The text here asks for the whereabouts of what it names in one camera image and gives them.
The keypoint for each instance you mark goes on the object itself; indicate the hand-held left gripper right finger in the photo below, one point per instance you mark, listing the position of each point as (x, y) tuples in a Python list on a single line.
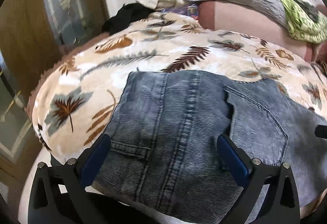
[(232, 160)]

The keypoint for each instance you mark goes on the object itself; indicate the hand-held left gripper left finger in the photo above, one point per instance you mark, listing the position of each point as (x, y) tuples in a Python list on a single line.
[(95, 160)]

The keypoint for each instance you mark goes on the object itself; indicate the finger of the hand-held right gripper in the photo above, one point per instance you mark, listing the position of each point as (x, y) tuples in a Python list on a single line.
[(322, 131)]

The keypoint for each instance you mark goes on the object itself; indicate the blue denim pants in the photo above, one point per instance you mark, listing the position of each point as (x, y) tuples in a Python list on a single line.
[(173, 111)]

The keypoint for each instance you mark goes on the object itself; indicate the brown headboard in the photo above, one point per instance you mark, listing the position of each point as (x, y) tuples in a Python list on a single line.
[(322, 52)]

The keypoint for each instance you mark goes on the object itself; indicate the glass pane with gold trim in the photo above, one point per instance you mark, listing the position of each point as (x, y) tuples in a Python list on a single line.
[(12, 111)]

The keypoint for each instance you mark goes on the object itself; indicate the leaf print blanket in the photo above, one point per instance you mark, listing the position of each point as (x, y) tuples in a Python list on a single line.
[(115, 60)]

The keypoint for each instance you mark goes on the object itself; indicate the green patterned cloth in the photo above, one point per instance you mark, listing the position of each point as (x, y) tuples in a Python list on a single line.
[(301, 24)]

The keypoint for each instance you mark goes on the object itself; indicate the pink bed sheet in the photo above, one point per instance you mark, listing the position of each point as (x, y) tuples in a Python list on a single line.
[(242, 22)]

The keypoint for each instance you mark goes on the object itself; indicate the black cloth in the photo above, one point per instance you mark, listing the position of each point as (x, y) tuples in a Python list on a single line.
[(125, 15)]

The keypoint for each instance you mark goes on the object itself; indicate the wooden door with glass panel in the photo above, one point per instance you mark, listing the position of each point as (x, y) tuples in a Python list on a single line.
[(25, 22)]

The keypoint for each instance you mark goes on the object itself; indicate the colourful printed packet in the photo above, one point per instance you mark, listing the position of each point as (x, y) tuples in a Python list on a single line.
[(190, 10)]

